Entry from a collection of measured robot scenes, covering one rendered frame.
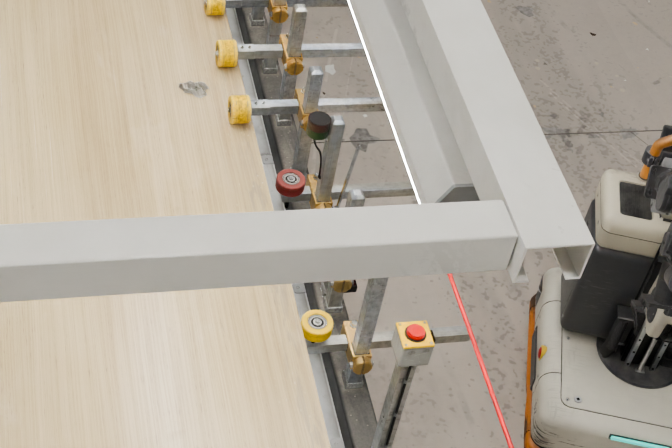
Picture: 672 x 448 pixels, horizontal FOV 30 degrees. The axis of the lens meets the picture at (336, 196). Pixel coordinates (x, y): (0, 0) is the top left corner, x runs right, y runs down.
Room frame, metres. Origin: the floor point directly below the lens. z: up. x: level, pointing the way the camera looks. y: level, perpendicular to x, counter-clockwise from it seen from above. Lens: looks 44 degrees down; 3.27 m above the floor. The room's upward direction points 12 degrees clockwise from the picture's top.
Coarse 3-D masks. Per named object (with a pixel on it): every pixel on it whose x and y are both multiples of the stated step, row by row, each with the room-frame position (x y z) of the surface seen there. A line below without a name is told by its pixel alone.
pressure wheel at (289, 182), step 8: (280, 176) 2.47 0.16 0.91; (288, 176) 2.48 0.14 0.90; (296, 176) 2.49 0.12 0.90; (304, 176) 2.49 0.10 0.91; (280, 184) 2.44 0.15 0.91; (288, 184) 2.45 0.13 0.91; (296, 184) 2.45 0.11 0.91; (304, 184) 2.46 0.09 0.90; (280, 192) 2.44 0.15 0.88; (288, 192) 2.43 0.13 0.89; (296, 192) 2.44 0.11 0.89
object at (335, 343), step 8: (432, 328) 2.11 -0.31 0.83; (440, 328) 2.12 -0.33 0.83; (448, 328) 2.12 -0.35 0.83; (456, 328) 2.13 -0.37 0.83; (464, 328) 2.14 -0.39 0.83; (336, 336) 2.02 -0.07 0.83; (344, 336) 2.03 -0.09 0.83; (376, 336) 2.05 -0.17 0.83; (384, 336) 2.06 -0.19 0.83; (392, 336) 2.06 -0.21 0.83; (440, 336) 2.09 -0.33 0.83; (448, 336) 2.10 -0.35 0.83; (456, 336) 2.11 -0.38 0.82; (464, 336) 2.12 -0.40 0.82; (312, 344) 1.98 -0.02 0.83; (320, 344) 1.99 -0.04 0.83; (328, 344) 1.99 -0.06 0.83; (336, 344) 2.00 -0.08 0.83; (344, 344) 2.01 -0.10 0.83; (376, 344) 2.04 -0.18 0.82; (384, 344) 2.04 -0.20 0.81; (312, 352) 1.98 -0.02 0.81; (320, 352) 1.98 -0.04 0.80
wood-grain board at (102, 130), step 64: (0, 0) 2.98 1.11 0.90; (64, 0) 3.05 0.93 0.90; (128, 0) 3.11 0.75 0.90; (192, 0) 3.18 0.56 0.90; (0, 64) 2.70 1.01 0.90; (64, 64) 2.75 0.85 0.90; (128, 64) 2.81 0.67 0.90; (192, 64) 2.87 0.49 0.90; (0, 128) 2.44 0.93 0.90; (64, 128) 2.49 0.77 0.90; (128, 128) 2.54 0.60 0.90; (192, 128) 2.60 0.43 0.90; (0, 192) 2.21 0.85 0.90; (64, 192) 2.25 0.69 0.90; (128, 192) 2.30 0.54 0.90; (192, 192) 2.35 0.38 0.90; (256, 192) 2.40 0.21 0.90; (0, 320) 1.81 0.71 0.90; (64, 320) 1.84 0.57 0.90; (128, 320) 1.88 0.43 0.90; (192, 320) 1.92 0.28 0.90; (256, 320) 1.96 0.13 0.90; (0, 384) 1.63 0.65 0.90; (64, 384) 1.67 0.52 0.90; (128, 384) 1.70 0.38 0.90; (192, 384) 1.74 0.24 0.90; (256, 384) 1.77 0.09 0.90
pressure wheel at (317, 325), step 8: (312, 312) 2.02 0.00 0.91; (320, 312) 2.02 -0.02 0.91; (304, 320) 1.99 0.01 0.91; (312, 320) 2.00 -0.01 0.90; (320, 320) 2.00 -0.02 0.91; (328, 320) 2.00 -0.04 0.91; (304, 328) 1.96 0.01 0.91; (312, 328) 1.97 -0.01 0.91; (320, 328) 1.98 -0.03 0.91; (328, 328) 1.98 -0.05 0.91; (304, 336) 1.96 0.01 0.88; (312, 336) 1.95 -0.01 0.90; (320, 336) 1.96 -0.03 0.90; (328, 336) 1.97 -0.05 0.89
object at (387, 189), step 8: (352, 184) 2.55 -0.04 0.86; (360, 184) 2.55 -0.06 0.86; (368, 184) 2.56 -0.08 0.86; (376, 184) 2.57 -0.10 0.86; (384, 184) 2.57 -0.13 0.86; (392, 184) 2.58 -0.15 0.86; (400, 184) 2.59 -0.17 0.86; (408, 184) 2.59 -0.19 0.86; (304, 192) 2.48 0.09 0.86; (336, 192) 2.50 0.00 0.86; (368, 192) 2.54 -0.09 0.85; (376, 192) 2.54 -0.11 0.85; (384, 192) 2.55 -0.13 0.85; (392, 192) 2.56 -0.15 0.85; (400, 192) 2.57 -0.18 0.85; (408, 192) 2.58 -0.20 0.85; (288, 200) 2.45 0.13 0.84; (296, 200) 2.46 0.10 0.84; (304, 200) 2.47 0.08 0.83
